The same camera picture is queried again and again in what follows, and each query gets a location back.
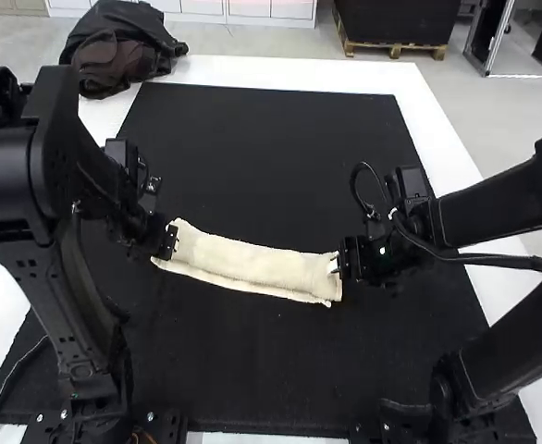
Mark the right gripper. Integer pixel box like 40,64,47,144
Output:
338,219,424,289

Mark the black jacket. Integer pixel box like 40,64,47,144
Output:
57,0,191,100

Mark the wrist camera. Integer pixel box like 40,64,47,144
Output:
104,137,164,210
385,166,433,201

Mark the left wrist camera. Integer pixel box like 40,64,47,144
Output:
104,137,164,210

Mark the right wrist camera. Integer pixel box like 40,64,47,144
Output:
385,166,433,201

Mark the black crate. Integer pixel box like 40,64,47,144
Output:
333,0,462,45

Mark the pale towel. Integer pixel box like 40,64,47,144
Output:
150,216,345,309

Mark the black mat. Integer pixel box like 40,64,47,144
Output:
0,81,538,440

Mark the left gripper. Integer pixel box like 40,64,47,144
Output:
134,210,181,264

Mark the white cupboard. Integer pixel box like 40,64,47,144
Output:
10,0,321,30

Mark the wooden pallet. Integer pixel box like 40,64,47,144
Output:
333,6,450,62

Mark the aluminium frame cart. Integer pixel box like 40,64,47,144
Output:
462,0,542,80

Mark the black cable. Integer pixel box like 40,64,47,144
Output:
390,210,542,278
351,161,393,219

